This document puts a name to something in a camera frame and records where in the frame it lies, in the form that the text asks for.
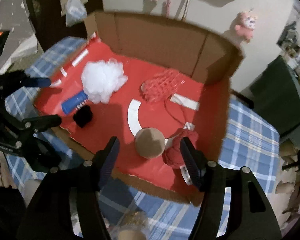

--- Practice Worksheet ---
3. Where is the dark green table cover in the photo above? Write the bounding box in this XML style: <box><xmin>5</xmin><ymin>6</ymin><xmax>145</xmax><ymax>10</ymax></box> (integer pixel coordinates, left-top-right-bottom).
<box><xmin>250</xmin><ymin>55</ymin><xmax>300</xmax><ymax>140</ymax></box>

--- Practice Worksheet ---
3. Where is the brown round puff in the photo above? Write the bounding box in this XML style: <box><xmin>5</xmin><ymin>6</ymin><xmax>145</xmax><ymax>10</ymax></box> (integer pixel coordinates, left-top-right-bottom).
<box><xmin>134</xmin><ymin>127</ymin><xmax>166</xmax><ymax>159</ymax></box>

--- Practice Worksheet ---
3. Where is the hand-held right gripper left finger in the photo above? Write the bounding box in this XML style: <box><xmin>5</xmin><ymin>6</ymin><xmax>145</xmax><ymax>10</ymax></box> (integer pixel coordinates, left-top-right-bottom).
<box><xmin>16</xmin><ymin>136</ymin><xmax>120</xmax><ymax>240</ymax></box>

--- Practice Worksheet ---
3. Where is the red mesh bath loofah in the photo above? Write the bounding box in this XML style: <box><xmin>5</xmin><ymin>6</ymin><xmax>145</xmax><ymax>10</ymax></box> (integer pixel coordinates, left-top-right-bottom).
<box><xmin>141</xmin><ymin>69</ymin><xmax>189</xmax><ymax>127</ymax></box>

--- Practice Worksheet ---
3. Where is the row of cosmetic bottles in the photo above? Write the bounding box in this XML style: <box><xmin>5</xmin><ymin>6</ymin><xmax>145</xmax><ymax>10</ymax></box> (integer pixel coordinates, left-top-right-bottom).
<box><xmin>277</xmin><ymin>22</ymin><xmax>300</xmax><ymax>90</ymax></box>

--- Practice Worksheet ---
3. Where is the dark brown door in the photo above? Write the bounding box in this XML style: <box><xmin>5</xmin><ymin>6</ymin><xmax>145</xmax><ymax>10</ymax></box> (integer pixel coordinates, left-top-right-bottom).
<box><xmin>20</xmin><ymin>0</ymin><xmax>103</xmax><ymax>53</ymax></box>

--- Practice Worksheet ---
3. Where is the white mesh bath loofah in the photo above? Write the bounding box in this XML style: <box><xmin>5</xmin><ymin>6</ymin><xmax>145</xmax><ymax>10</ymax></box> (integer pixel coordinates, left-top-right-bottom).
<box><xmin>81</xmin><ymin>59</ymin><xmax>128</xmax><ymax>104</ymax></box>

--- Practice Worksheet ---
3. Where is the white stick with orange tip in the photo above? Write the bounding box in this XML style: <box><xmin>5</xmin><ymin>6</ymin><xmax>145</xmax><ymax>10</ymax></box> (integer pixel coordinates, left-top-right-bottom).
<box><xmin>182</xmin><ymin>0</ymin><xmax>193</xmax><ymax>21</ymax></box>

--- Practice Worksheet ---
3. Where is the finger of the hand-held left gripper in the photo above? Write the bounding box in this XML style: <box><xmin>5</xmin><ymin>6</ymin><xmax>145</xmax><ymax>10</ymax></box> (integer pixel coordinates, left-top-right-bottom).
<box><xmin>15</xmin><ymin>114</ymin><xmax>62</xmax><ymax>135</ymax></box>
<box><xmin>4</xmin><ymin>70</ymin><xmax>52</xmax><ymax>88</ymax></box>

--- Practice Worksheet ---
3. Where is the blue brush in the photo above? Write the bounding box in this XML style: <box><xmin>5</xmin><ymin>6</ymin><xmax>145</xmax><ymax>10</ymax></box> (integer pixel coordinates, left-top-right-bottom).
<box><xmin>61</xmin><ymin>91</ymin><xmax>88</xmax><ymax>114</ymax></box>

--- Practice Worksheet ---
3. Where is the blue plaid blanket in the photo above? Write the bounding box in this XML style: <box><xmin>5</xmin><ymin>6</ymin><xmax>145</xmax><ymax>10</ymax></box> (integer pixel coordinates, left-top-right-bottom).
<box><xmin>5</xmin><ymin>37</ymin><xmax>280</xmax><ymax>240</ymax></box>

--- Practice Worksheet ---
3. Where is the clear plastic bag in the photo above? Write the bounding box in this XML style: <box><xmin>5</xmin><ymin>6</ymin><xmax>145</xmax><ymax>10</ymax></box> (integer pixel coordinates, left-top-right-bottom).
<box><xmin>65</xmin><ymin>0</ymin><xmax>88</xmax><ymax>27</ymax></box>

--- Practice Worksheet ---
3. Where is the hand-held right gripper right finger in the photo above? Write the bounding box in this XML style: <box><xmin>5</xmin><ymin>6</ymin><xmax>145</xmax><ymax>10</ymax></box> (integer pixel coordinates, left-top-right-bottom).
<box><xmin>179</xmin><ymin>137</ymin><xmax>283</xmax><ymax>240</ymax></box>

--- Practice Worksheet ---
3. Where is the pink plush toy white face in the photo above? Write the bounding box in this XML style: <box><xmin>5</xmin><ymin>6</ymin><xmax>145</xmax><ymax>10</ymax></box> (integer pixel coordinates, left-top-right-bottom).
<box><xmin>234</xmin><ymin>11</ymin><xmax>258</xmax><ymax>43</ymax></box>

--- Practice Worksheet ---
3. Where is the black fluffy scrunchie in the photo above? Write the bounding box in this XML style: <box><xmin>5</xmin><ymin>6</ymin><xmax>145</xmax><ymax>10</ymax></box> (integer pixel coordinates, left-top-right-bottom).
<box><xmin>72</xmin><ymin>105</ymin><xmax>93</xmax><ymax>128</ymax></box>

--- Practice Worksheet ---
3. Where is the floral tin box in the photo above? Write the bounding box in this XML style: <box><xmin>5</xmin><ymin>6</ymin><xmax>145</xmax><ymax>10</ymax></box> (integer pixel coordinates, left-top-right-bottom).
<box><xmin>110</xmin><ymin>211</ymin><xmax>150</xmax><ymax>240</ymax></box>

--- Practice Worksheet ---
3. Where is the red cardboard box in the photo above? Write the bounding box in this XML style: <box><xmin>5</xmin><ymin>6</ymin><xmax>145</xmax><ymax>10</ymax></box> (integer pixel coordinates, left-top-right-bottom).
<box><xmin>32</xmin><ymin>10</ymin><xmax>244</xmax><ymax>207</ymax></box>

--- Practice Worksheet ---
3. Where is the red knit ball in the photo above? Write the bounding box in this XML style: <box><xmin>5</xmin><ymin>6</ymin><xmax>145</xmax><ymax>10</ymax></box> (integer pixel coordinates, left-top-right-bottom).
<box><xmin>162</xmin><ymin>127</ymin><xmax>199</xmax><ymax>186</ymax></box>

